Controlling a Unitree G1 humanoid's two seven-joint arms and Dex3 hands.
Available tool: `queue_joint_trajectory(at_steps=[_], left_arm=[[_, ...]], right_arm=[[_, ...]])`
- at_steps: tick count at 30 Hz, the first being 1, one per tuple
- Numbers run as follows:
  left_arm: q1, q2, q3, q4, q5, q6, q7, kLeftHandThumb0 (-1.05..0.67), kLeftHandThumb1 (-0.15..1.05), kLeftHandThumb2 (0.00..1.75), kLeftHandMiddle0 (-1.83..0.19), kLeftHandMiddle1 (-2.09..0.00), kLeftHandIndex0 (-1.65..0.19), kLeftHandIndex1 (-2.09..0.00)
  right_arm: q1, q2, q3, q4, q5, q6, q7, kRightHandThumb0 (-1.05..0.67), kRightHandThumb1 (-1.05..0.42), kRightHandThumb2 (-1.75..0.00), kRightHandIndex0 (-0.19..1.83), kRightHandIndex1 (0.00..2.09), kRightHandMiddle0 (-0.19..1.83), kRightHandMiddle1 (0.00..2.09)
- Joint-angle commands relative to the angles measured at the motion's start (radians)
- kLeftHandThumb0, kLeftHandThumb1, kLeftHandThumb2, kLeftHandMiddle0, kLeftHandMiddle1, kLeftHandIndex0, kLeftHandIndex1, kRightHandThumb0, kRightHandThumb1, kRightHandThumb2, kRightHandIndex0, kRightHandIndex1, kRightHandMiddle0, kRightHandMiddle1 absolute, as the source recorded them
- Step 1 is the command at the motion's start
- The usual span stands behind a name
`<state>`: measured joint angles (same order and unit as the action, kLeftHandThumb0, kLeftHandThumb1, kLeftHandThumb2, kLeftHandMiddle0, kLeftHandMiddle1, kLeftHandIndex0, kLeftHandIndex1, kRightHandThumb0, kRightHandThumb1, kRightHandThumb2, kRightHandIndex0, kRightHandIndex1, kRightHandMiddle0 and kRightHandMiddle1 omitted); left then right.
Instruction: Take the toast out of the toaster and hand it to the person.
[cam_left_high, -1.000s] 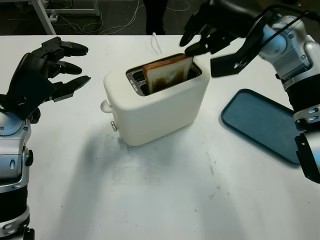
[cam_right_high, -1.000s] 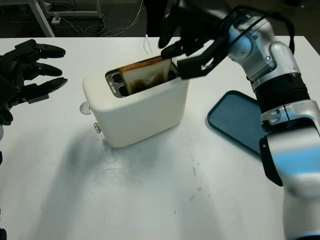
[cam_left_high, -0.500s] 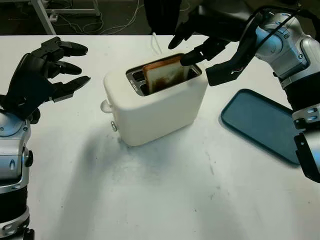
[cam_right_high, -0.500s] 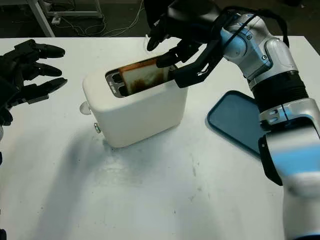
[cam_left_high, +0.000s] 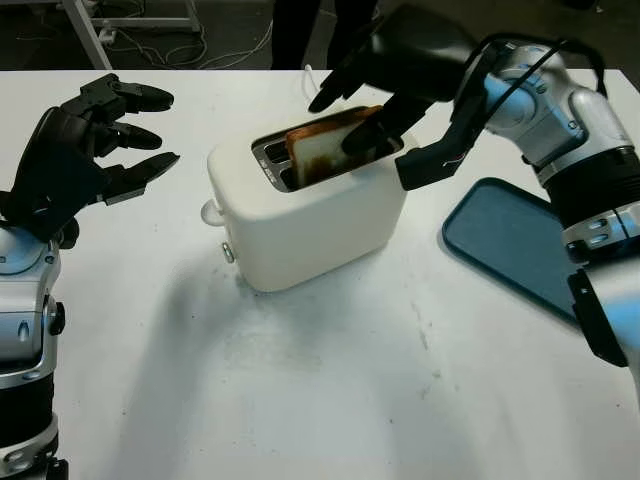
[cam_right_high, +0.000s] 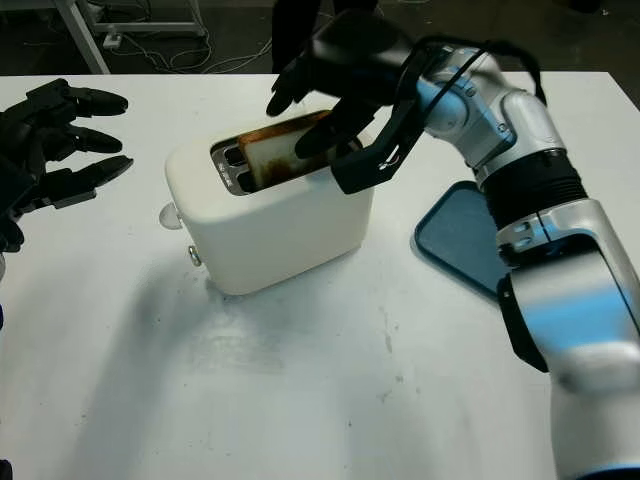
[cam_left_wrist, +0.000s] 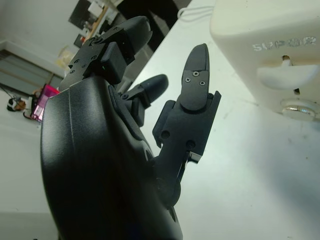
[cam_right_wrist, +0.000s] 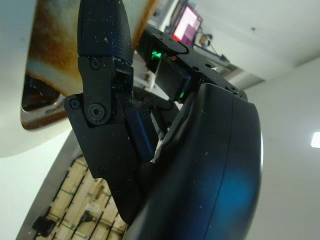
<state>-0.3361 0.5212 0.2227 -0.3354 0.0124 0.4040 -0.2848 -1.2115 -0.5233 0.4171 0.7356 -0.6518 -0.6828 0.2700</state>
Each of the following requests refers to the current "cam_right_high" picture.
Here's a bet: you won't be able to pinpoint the browned toast slice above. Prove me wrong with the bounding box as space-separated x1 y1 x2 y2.
237 110 342 190

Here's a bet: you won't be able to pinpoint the cream toaster lever knob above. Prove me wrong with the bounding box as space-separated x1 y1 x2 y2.
158 203 183 231

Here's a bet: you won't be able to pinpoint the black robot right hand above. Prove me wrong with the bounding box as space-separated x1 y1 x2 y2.
266 9 417 163

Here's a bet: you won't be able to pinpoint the cream two-slot toaster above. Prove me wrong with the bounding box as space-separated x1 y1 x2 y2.
164 107 376 296

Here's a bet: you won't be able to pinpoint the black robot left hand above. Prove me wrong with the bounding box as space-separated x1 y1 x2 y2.
0 78 134 254

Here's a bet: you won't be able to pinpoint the white floor cables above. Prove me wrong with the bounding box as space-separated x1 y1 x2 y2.
119 27 281 75

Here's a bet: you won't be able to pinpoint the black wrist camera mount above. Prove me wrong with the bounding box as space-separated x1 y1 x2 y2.
333 74 427 195

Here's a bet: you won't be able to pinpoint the white metal table frame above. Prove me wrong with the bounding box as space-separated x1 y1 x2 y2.
62 0 209 76

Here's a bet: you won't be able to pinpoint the blue plastic tray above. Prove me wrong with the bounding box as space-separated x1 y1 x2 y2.
412 180 507 301

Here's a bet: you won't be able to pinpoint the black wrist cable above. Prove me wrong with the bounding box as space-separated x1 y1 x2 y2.
399 33 549 117

